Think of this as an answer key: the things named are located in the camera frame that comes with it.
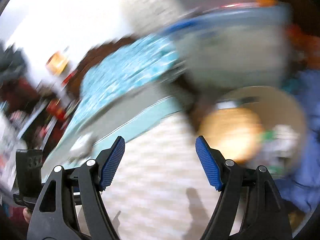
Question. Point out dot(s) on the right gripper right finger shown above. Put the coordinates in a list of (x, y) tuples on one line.
[(265, 216)]

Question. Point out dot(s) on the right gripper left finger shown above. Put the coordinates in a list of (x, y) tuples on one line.
[(54, 215)]

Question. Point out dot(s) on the orange peel half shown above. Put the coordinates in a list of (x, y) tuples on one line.
[(236, 132)]

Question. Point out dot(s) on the trash bin with liner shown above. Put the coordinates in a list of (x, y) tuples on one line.
[(283, 121)]

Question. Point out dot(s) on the dark wooden headboard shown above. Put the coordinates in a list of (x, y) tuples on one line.
[(93, 57)]

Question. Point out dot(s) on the teal patterned quilt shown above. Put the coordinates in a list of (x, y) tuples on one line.
[(128, 68)]

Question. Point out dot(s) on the yellow red wall hanging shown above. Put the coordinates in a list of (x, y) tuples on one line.
[(57, 63)]

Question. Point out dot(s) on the clear storage box blue handle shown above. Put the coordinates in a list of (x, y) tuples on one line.
[(233, 46)]

